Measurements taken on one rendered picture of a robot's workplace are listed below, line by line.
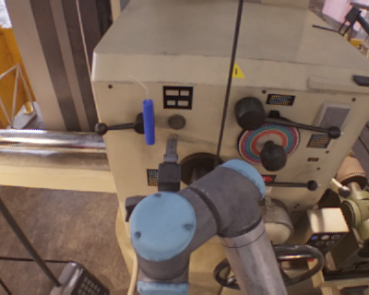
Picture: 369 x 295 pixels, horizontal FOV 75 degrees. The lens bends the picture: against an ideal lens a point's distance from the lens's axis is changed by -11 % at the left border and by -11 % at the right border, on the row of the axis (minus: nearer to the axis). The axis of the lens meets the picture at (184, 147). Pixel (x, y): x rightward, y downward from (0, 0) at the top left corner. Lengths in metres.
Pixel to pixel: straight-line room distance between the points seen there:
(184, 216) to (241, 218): 0.11
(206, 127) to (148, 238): 0.43
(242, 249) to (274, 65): 0.44
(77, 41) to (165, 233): 1.18
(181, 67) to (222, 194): 0.35
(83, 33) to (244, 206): 1.14
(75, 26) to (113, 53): 0.71
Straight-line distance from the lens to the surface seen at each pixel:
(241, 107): 0.64
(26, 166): 1.50
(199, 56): 0.66
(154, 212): 0.37
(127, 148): 0.79
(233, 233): 0.45
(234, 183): 0.43
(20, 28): 1.51
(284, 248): 0.81
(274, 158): 0.69
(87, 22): 1.36
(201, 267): 1.70
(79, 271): 0.99
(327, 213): 1.13
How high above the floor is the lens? 2.17
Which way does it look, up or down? 43 degrees down
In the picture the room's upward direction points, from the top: 3 degrees clockwise
